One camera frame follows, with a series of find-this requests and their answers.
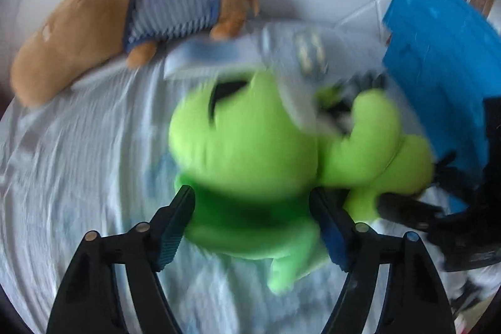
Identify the pale blue flat pack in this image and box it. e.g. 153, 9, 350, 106
163, 23, 331, 136

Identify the green frog plush toy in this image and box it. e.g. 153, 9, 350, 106
168, 70, 436, 295

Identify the brown capybara plush striped shirt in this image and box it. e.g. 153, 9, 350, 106
10, 0, 261, 108

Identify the blue plastic crate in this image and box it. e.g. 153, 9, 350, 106
381, 0, 501, 216

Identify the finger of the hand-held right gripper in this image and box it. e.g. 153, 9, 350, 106
377, 192, 445, 234
431, 151, 460, 188

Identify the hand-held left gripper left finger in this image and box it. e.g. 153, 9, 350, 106
46, 185, 196, 334

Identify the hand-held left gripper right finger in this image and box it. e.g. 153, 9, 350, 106
309, 187, 457, 334

